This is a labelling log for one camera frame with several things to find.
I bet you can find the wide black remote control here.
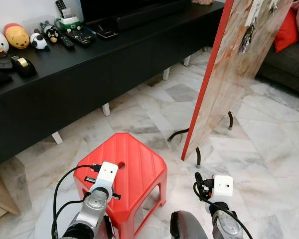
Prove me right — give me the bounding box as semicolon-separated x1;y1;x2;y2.
65;28;94;47

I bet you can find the small white black toy figure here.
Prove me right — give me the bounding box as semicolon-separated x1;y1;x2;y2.
29;29;49;51

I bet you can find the dark grey fabric sofa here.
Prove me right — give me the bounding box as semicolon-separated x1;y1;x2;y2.
258;37;299;96

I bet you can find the black soundbar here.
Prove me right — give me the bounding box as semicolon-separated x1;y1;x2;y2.
114;0;190;32

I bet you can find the dark right robot leg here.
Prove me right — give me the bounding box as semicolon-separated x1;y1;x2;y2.
170;210;210;239

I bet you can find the taped metal wall hook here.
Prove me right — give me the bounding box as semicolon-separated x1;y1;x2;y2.
245;0;265;28

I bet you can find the flat black phone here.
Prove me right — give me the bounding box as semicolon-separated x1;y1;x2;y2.
95;27;119;39

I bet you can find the marble pattern display board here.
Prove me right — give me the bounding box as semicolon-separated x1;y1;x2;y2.
181;0;295;162

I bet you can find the light wooden furniture corner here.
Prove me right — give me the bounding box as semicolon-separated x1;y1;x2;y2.
0;169;21;225

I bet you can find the red plastic stool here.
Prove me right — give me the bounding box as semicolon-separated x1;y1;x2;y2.
73;132;169;239

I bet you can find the black television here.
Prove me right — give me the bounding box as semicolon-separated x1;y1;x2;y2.
79;0;188;23

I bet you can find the black tape dispenser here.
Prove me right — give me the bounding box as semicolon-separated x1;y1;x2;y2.
11;55;37;77

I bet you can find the yellow bear toy figure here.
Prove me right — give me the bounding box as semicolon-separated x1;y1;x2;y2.
3;22;31;50

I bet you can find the dark key bunch with ring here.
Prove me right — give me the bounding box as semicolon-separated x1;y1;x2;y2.
240;23;255;54

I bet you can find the long black TV console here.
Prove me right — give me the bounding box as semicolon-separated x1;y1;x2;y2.
0;0;225;170

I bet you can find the small black box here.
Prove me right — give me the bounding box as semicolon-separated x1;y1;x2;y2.
0;53;13;71

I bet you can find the upright black remote control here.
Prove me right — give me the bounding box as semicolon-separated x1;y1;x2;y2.
55;0;68;17

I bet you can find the green white mug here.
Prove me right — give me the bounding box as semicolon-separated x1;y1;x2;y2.
54;14;82;32

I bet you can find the black penguin toy figure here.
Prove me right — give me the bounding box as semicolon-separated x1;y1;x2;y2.
42;20;61;44

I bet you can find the red cushion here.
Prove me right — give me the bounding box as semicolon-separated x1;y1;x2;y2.
274;7;299;53

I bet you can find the small black remote control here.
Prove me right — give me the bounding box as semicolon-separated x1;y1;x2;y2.
59;34;75;49

